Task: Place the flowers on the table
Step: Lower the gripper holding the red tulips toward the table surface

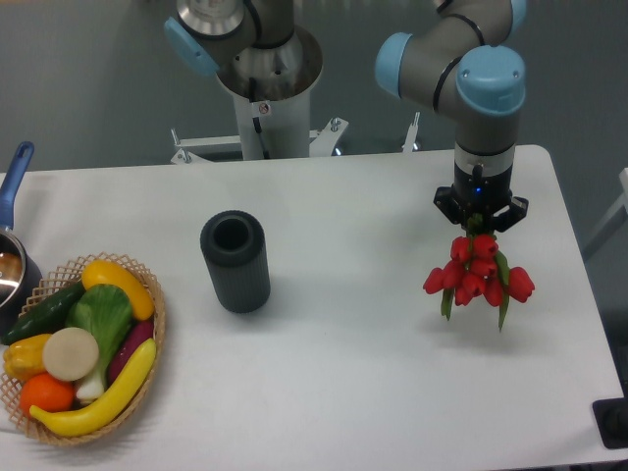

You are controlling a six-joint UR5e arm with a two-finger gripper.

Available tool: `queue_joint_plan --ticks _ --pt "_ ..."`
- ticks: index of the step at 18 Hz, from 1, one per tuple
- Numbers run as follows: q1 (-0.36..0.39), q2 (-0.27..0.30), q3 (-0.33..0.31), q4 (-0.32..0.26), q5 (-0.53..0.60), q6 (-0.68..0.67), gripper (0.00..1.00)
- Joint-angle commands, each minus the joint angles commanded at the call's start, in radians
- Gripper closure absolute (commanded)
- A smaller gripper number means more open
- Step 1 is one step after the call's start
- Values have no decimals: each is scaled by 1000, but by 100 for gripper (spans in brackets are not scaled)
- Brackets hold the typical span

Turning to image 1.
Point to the white frame at right edge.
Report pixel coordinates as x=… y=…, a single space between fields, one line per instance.
x=610 y=222

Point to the green bok choy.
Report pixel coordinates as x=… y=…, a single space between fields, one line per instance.
x=105 y=312

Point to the orange fruit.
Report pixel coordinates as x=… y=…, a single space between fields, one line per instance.
x=47 y=393

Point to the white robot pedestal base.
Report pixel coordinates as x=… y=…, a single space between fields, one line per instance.
x=270 y=89

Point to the yellow squash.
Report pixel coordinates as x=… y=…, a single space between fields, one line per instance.
x=104 y=272

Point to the black box at table edge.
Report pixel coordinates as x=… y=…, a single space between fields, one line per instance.
x=611 y=419

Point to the woven wicker basket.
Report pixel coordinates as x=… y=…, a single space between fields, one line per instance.
x=61 y=277

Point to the blue handled saucepan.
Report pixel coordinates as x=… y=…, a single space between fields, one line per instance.
x=19 y=273

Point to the dark grey ribbed vase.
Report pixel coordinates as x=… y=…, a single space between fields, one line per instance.
x=233 y=245

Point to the purple sweet potato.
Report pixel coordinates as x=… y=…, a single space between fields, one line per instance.
x=138 y=334

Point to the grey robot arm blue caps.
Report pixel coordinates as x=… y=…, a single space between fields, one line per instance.
x=461 y=69

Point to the red tulip bouquet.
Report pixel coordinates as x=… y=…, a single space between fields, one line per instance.
x=478 y=268

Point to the yellow bell pepper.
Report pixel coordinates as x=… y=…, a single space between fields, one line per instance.
x=23 y=359

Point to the dark green cucumber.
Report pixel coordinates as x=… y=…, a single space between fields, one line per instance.
x=47 y=316

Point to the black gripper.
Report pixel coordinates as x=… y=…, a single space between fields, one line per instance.
x=480 y=198

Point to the yellow banana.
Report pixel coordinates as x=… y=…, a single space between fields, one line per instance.
x=109 y=405

